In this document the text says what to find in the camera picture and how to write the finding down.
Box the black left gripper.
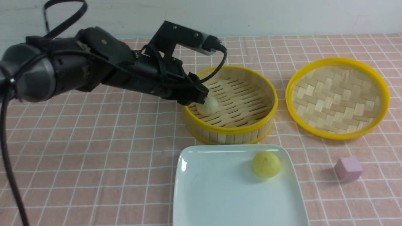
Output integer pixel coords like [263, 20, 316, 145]
[102, 50, 209, 106]

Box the pale beige steamed bun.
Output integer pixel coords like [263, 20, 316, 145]
[196, 96, 219, 117]

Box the yellow steamed bun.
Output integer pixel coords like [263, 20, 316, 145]
[252, 151, 281, 179]

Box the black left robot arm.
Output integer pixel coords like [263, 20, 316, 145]
[1, 25, 217, 106]

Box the white square plate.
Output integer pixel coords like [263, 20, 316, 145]
[172, 144, 310, 226]

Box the bamboo steamer basket yellow rim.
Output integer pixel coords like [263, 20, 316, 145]
[183, 65, 278, 145]

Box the pink checkered tablecloth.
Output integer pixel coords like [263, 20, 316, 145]
[7, 34, 402, 226]

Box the woven bamboo steamer lid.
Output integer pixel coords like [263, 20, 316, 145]
[285, 57, 390, 140]

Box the pink cube block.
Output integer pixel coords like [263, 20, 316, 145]
[334, 156, 363, 183]

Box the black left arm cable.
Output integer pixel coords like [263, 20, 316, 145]
[0, 0, 228, 226]

